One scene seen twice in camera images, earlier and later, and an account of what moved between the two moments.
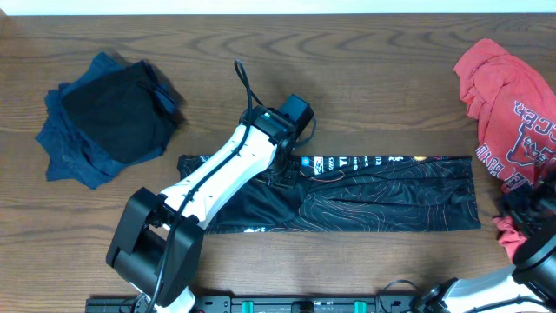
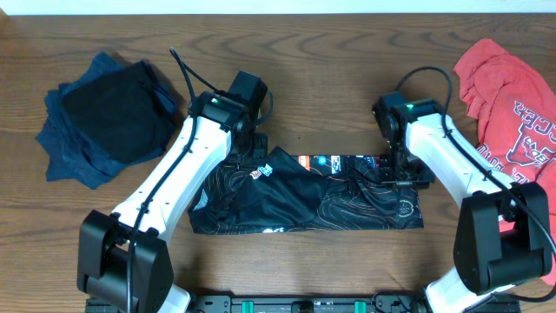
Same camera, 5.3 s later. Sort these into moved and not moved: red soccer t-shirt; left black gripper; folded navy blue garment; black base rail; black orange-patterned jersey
Moved: left black gripper; black orange-patterned jersey
Not moved: folded navy blue garment; black base rail; red soccer t-shirt
